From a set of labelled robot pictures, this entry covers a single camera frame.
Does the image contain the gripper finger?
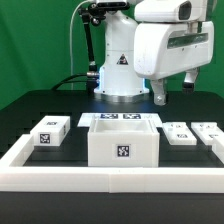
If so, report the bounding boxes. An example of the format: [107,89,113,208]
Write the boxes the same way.
[150,79,167,106]
[182,68,199,93]

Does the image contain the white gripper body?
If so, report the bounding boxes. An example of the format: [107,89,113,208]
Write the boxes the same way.
[134,21,214,80]

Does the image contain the white cabinet door panel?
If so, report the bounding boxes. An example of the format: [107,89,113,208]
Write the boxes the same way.
[191,122,224,145]
[162,122,197,145]

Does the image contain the white cabinet body box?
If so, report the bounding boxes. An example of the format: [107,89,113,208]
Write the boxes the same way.
[88,119,160,167]

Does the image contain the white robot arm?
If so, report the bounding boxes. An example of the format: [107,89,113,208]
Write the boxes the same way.
[94,0,217,106]

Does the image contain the small white cabinet top block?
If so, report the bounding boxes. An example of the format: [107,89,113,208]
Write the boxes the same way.
[30,116,70,146]

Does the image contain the white marker sheet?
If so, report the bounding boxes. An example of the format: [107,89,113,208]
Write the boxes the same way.
[78,113,162,128]

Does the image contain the black cables bundle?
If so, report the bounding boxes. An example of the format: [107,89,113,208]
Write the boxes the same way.
[50,70,101,92]

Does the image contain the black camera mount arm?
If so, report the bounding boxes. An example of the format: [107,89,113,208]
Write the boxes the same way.
[78,2,116,73]

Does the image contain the white cable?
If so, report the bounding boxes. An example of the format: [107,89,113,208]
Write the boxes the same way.
[68,0,98,91]

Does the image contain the white U-shaped border frame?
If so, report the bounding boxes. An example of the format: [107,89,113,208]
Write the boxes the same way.
[0,134,224,193]

